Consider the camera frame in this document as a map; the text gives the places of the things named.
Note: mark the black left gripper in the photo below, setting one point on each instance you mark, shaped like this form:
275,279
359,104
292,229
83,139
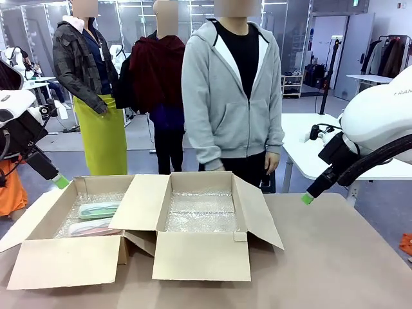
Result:
22,132

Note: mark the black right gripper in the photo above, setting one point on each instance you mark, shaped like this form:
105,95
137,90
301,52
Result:
338,151

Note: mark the mint green glasses case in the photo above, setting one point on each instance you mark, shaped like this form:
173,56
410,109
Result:
96,210

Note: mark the pink glasses case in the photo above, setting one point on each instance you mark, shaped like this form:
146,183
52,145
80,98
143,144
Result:
93,229

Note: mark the plain cardboard box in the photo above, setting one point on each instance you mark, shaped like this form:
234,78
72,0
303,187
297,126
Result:
64,264

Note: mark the cardboard box with notch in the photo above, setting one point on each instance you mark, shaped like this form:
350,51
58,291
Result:
199,257

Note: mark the person's right forearm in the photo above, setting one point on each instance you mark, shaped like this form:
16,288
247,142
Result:
206,141

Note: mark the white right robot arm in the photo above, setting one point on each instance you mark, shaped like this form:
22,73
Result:
376,112

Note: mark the person's left forearm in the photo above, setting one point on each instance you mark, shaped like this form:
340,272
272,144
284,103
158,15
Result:
273,132

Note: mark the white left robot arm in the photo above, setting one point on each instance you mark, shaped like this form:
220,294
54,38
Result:
13,103

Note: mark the person's left hand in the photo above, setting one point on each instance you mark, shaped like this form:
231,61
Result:
272,162

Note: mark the person's right hand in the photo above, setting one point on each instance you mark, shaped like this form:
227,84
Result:
217,164

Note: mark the orange cloth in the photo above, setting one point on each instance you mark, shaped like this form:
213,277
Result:
9,196

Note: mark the large white table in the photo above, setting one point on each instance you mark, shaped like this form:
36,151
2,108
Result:
299,145

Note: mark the figure with yellow skirt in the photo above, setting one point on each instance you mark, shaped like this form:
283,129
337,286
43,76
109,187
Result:
103,145

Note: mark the seated person in background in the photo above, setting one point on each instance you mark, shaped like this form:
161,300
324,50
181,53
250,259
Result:
48,87

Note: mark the small orange item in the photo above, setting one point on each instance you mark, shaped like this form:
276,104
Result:
406,243

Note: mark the low shoe rack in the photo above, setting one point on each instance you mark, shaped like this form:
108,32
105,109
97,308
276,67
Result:
292,85

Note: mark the black bag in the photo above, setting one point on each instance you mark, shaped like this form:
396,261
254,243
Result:
124,87

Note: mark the black tripod stand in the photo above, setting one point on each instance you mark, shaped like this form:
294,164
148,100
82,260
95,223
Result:
330,74

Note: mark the small white background table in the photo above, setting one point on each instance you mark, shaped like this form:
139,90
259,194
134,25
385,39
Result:
370,78

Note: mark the person in grey hoodie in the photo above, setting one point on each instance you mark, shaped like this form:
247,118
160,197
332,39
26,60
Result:
231,96

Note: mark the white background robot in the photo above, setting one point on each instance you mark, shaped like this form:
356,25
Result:
116,56

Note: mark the figure in dark red top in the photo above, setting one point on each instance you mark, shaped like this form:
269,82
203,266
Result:
157,77

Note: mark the clothes rack with garments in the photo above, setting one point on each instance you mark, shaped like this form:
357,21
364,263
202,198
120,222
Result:
386,54

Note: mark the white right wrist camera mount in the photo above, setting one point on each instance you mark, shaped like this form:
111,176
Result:
318,130

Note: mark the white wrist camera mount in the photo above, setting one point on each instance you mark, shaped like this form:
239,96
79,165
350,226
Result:
42,111
318,130

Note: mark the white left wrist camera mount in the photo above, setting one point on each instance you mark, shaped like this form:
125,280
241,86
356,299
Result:
42,111

